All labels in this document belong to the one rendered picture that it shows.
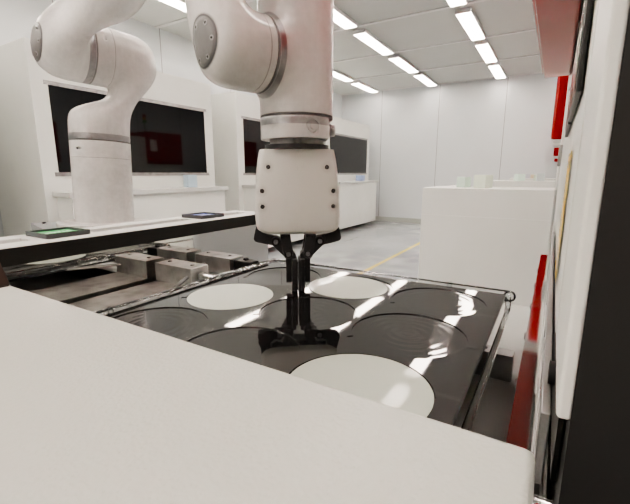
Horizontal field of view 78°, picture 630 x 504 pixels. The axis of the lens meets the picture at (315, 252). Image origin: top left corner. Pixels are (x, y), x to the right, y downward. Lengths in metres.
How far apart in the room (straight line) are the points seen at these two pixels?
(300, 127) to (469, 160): 7.96
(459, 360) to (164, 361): 0.23
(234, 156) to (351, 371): 4.81
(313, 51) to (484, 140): 7.93
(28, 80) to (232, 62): 3.39
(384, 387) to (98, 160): 0.80
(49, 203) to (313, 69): 3.36
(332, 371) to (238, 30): 0.31
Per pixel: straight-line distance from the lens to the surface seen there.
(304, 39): 0.46
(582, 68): 0.21
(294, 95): 0.44
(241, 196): 5.06
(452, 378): 0.31
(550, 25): 0.64
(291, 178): 0.45
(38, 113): 3.73
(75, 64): 0.97
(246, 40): 0.41
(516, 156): 8.26
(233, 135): 5.08
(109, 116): 0.96
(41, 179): 3.71
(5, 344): 0.24
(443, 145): 8.48
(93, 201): 0.96
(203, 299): 0.47
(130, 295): 0.59
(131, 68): 1.00
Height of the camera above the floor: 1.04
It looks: 11 degrees down
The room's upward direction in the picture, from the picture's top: straight up
